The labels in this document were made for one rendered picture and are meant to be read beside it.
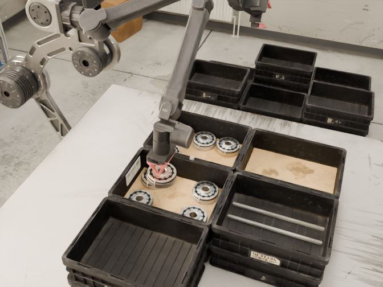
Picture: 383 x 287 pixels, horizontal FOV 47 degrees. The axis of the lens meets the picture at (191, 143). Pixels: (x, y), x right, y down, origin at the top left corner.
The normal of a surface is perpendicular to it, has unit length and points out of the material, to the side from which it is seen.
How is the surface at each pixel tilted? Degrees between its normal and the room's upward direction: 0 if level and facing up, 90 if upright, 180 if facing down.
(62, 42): 90
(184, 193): 0
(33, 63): 90
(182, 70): 43
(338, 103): 0
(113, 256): 0
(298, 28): 90
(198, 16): 54
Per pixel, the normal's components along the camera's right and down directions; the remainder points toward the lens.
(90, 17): -0.20, -0.15
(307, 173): 0.02, -0.77
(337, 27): -0.32, 0.60
